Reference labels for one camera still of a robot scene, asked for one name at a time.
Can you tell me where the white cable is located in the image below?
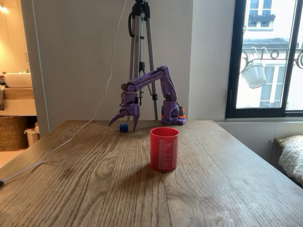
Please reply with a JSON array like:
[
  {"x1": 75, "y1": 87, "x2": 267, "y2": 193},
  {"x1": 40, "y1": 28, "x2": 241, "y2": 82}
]
[{"x1": 1, "y1": 0, "x2": 127, "y2": 184}]

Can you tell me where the white paper bag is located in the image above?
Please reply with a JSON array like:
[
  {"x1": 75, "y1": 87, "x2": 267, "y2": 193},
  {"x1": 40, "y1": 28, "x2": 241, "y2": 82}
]
[{"x1": 24, "y1": 122, "x2": 40, "y2": 148}]

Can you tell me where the woven wicker basket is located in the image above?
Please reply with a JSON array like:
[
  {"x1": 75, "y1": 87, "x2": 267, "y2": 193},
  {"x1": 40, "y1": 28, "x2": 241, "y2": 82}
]
[{"x1": 0, "y1": 115, "x2": 28, "y2": 152}]

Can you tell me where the white hanging flower pot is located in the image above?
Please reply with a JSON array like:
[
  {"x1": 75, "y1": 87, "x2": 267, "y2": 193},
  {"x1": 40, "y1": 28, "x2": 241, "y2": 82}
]
[{"x1": 241, "y1": 61, "x2": 267, "y2": 89}]

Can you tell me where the furry cream cushion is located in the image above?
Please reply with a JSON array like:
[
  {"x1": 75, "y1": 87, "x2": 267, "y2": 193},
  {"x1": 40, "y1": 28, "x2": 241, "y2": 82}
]
[{"x1": 274, "y1": 135, "x2": 303, "y2": 179}]

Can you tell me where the wooden vanity counter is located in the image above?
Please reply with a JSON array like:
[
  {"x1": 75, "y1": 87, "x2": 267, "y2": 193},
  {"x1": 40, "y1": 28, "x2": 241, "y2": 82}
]
[{"x1": 2, "y1": 87, "x2": 34, "y2": 101}]

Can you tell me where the red cup with white print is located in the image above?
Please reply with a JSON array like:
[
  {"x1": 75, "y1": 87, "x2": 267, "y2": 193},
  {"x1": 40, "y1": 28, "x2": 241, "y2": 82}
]
[{"x1": 149, "y1": 127, "x2": 180, "y2": 173}]

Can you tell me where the black window frame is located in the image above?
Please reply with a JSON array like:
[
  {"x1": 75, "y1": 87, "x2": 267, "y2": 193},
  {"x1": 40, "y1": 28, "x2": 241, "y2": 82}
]
[{"x1": 224, "y1": 0, "x2": 303, "y2": 119}]

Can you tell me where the black iron balcony railing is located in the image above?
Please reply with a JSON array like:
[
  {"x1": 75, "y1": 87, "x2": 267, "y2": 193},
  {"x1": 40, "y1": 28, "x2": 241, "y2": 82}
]
[{"x1": 241, "y1": 46, "x2": 303, "y2": 70}]

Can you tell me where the white wash basin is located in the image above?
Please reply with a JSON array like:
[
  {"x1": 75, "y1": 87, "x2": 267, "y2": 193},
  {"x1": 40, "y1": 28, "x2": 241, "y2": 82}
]
[{"x1": 5, "y1": 72, "x2": 33, "y2": 89}]

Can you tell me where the silver black camera tripod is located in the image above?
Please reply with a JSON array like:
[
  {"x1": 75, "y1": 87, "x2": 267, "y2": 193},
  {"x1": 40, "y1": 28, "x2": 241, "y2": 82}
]
[{"x1": 126, "y1": 0, "x2": 159, "y2": 121}]

